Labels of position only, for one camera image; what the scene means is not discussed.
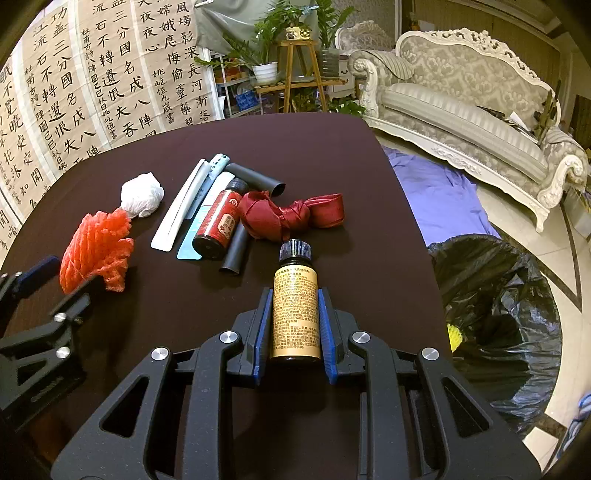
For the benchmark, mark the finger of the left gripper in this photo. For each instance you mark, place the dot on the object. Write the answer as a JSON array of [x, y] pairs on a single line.
[[22, 284], [65, 319]]

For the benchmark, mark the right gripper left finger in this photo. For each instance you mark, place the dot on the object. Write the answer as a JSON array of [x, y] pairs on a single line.
[[171, 417]]

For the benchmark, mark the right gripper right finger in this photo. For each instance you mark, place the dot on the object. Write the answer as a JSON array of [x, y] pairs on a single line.
[[419, 417]]

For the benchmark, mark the brown bottle yellow label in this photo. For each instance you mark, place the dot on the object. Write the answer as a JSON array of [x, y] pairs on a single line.
[[296, 328]]

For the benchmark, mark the white paper ball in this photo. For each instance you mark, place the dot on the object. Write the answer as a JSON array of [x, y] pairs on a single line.
[[141, 196]]

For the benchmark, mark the black tube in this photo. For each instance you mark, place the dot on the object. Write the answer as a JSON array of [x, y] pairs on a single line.
[[256, 180], [238, 250]]

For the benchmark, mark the red label bottle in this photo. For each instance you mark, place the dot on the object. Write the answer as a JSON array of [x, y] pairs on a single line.
[[215, 232]]

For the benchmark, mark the red cloth ribbon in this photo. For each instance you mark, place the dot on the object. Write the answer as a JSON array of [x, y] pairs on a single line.
[[265, 220]]

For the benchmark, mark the white teal toothpaste box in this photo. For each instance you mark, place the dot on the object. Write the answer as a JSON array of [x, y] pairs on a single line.
[[186, 251]]

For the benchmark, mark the light blue printed packet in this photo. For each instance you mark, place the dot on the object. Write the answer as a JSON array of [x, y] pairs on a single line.
[[216, 166]]

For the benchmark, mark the dark object on sofa arm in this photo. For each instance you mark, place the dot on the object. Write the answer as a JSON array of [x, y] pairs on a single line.
[[549, 115]]

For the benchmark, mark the black trash bag bin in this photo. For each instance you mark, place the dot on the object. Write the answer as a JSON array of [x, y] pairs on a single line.
[[503, 306]]

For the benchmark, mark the yellow item in bin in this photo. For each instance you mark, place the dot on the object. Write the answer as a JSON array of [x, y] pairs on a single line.
[[456, 337]]

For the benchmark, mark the purple cloth on floor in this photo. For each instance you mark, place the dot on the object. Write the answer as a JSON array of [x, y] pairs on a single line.
[[444, 201]]

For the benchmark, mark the calligraphy paper screen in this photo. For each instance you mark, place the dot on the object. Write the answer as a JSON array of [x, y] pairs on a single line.
[[87, 77]]

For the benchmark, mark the metal shelf rack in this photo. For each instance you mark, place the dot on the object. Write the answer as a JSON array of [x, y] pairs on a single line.
[[232, 78]]

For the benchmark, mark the blue basket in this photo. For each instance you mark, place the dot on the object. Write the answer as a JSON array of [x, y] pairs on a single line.
[[246, 100]]

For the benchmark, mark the papers on sofa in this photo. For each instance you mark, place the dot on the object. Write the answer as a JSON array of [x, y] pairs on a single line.
[[513, 120]]

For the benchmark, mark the white ornate sofa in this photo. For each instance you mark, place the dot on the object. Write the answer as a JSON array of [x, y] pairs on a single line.
[[428, 90]]

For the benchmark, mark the grey tarp curtain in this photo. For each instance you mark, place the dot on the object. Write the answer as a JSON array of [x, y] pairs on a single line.
[[214, 18]]

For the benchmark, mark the floor green plant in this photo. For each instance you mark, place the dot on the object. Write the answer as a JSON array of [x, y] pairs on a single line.
[[308, 100]]

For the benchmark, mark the white potted plant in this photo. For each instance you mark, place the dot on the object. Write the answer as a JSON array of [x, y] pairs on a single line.
[[255, 52]]

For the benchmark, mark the wooden plant stand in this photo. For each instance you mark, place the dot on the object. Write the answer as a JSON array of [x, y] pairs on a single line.
[[296, 67]]

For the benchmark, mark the small decorated plant pot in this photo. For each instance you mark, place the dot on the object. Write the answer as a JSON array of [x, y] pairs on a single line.
[[298, 33]]

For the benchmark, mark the ornate armchair behind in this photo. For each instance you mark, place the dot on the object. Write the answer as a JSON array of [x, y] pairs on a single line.
[[366, 35]]

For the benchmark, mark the tall green plant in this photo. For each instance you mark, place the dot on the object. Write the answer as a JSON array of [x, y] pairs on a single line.
[[330, 19]]

